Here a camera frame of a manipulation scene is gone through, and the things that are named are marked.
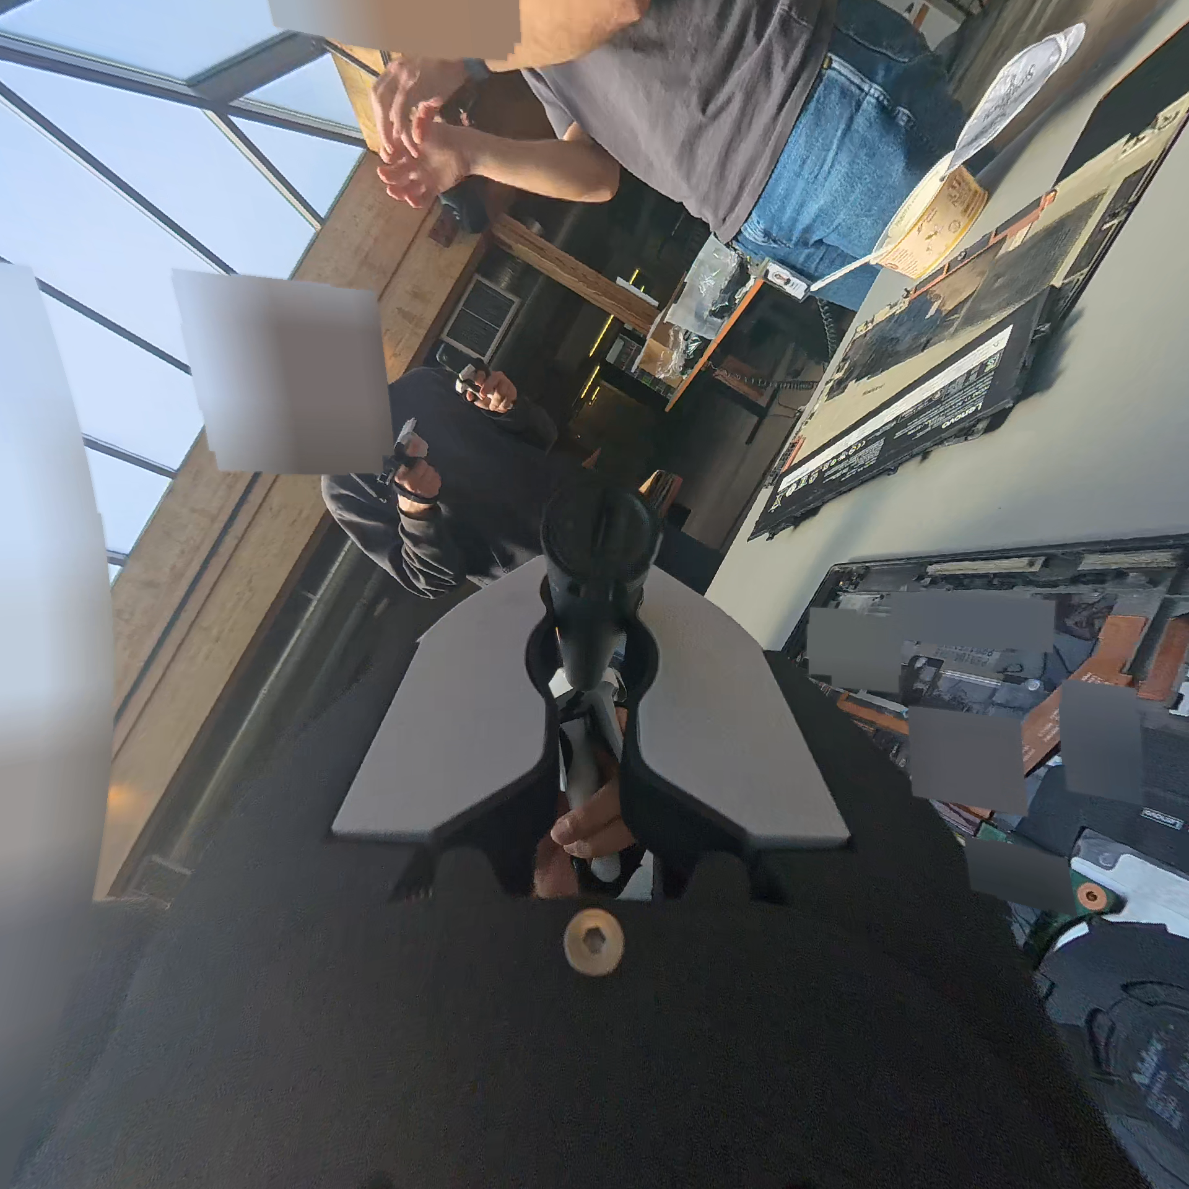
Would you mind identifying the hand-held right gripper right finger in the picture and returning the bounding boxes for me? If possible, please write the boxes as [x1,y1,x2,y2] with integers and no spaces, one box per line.
[621,562,850,897]

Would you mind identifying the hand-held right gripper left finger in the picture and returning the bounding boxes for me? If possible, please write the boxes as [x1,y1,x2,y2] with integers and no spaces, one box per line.
[331,557,560,897]

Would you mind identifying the grey electric screwdriver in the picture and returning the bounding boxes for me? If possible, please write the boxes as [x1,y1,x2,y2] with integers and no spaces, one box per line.
[538,490,662,695]

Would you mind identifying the black laptop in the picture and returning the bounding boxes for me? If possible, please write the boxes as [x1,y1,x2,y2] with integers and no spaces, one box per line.
[780,535,1189,1189]

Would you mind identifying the person's left hand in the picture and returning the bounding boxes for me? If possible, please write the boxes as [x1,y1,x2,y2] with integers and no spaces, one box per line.
[536,775,641,901]

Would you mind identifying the laptop chassis with black battery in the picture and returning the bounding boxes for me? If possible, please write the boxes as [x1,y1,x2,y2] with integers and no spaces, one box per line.
[750,22,1189,542]

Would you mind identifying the clear plastic bag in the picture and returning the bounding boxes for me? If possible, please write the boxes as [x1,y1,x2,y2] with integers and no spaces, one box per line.
[667,237,756,333]

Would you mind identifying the wooden beam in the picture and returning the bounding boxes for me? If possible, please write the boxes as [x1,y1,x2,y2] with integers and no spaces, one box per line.
[492,215,662,333]

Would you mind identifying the paper food cup with lid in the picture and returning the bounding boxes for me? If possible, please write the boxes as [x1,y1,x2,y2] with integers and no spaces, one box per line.
[808,22,1087,290]

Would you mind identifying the glass skylight window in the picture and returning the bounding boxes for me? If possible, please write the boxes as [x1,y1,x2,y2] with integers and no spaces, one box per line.
[0,0,368,577]

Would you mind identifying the framed wall sign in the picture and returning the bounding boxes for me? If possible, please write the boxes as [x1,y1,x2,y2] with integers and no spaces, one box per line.
[443,279,517,351]

